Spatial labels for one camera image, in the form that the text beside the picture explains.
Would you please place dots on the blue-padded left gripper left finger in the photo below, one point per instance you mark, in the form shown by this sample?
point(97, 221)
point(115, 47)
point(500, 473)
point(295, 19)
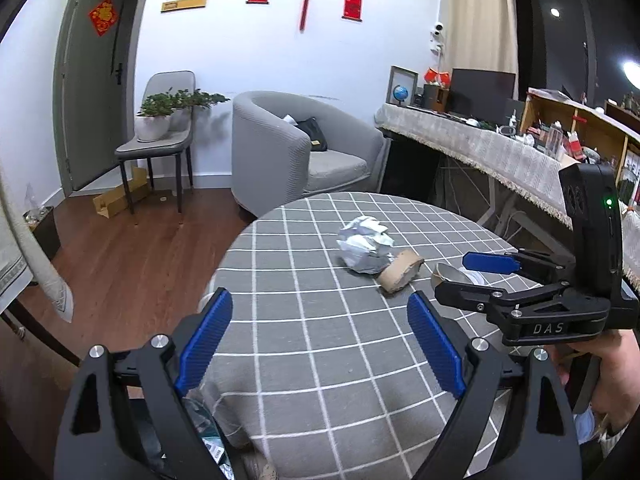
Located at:
point(125, 417)

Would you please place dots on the grey white paper ball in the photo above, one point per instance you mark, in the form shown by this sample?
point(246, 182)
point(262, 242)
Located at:
point(365, 245)

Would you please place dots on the small blue globe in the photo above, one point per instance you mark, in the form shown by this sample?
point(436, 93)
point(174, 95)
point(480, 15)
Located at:
point(400, 94)

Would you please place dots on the grey door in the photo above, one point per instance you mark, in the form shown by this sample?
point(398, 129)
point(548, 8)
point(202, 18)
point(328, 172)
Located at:
point(90, 107)

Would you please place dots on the person's right hand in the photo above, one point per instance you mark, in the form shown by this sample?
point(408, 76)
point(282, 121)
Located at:
point(616, 396)

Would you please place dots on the dark blue trash bin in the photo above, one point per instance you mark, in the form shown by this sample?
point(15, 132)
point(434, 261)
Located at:
point(227, 459)

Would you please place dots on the grey picture frame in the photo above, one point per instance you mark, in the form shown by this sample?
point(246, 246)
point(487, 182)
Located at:
point(407, 78)

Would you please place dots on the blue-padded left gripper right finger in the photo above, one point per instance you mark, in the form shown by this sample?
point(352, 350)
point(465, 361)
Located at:
point(537, 439)

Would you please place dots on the black floor bin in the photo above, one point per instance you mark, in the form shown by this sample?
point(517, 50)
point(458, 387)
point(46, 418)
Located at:
point(43, 226)

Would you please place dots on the grey armchair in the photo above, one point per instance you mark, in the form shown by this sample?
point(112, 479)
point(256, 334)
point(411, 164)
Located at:
point(272, 161)

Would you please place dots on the beige tablecloth side table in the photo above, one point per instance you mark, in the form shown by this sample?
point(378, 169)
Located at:
point(23, 261)

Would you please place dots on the small red flags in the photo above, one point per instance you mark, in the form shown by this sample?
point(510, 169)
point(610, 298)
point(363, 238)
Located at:
point(433, 76)

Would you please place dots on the potted green plant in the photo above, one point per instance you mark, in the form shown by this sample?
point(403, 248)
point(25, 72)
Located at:
point(163, 112)

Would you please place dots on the right red scroll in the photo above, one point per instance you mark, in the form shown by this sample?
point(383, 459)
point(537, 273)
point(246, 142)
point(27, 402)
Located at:
point(352, 10)

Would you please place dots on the red fu door sticker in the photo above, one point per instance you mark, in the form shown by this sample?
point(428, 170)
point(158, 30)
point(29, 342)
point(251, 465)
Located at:
point(103, 17)

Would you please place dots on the white security camera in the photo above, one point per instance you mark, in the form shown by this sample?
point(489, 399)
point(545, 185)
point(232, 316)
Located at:
point(437, 41)

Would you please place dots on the brown cardboard tape roll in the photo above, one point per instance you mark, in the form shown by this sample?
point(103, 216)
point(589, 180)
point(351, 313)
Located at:
point(400, 272)

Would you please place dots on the beige curtain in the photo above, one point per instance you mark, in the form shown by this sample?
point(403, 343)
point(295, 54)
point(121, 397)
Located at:
point(480, 35)

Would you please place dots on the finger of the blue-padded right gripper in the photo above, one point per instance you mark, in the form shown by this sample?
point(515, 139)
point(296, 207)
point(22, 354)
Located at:
point(475, 295)
point(492, 262)

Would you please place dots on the black monitor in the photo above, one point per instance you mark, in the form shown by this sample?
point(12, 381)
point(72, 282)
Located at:
point(481, 94)

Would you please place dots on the grey checked tablecloth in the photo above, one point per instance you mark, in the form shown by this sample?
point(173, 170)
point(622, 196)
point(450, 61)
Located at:
point(319, 369)

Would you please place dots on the wooden bookshelf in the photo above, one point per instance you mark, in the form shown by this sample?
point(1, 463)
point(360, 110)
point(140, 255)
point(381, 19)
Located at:
point(616, 143)

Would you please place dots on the cardboard box on floor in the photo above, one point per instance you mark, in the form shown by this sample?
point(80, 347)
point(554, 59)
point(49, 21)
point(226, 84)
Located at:
point(115, 200)

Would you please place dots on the black handbag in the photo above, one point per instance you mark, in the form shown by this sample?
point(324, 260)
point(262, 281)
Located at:
point(312, 129)

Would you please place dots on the grey dining chair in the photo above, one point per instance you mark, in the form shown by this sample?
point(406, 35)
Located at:
point(177, 144)

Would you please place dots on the beige fringed desk cloth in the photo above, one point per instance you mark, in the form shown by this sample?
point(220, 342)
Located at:
point(520, 168)

